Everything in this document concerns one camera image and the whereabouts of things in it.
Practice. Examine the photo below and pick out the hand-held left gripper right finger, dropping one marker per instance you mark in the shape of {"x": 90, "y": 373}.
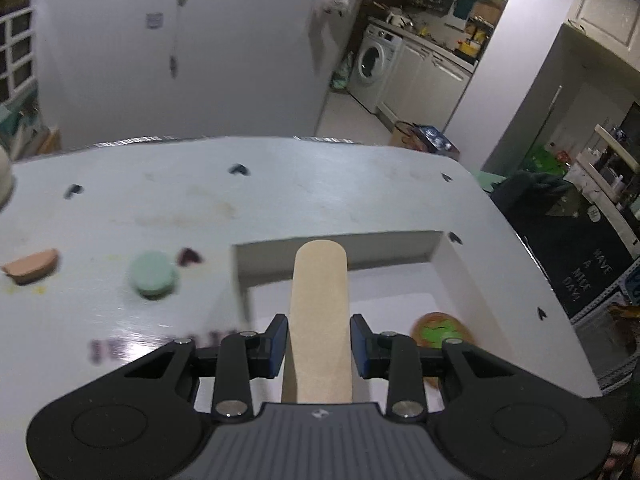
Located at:
{"x": 361, "y": 347}

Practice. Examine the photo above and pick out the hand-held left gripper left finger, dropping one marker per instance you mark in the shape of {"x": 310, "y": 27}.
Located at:
{"x": 279, "y": 347}

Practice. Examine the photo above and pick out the long wooden block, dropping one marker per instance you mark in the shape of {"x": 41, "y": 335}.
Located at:
{"x": 320, "y": 310}

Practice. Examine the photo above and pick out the white cardboard box tray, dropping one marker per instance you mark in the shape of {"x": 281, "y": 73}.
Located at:
{"x": 395, "y": 290}

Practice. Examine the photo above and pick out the round coaster with green figure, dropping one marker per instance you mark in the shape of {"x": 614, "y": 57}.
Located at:
{"x": 437, "y": 328}

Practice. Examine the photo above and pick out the green round disc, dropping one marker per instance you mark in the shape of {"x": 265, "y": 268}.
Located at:
{"x": 152, "y": 275}

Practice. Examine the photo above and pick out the brown cardboard box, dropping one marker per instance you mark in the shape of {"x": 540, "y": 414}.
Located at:
{"x": 402, "y": 135}

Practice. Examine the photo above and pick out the blue printed pack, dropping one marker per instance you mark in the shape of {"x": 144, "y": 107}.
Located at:
{"x": 435, "y": 141}

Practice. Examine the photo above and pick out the dark floor mat with lettering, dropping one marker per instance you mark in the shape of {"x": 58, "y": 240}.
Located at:
{"x": 580, "y": 260}

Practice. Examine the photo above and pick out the small brown wooden piece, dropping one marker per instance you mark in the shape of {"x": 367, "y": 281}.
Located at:
{"x": 32, "y": 266}

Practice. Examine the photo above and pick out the green bag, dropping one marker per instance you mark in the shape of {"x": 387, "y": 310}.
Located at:
{"x": 342, "y": 74}

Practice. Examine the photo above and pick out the white lower kitchen cabinets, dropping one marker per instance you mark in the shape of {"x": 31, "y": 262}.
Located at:
{"x": 425, "y": 80}

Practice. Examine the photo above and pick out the white washing machine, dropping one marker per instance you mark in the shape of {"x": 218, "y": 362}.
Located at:
{"x": 372, "y": 60}

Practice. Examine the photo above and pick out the beige cat-shaped ceramic container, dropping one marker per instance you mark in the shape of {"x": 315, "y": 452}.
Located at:
{"x": 4, "y": 177}

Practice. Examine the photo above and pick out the white plush sheep toy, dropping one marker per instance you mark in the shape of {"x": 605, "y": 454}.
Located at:
{"x": 334, "y": 1}

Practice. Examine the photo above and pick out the white plastic drawer unit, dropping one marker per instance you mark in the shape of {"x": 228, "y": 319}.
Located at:
{"x": 15, "y": 55}

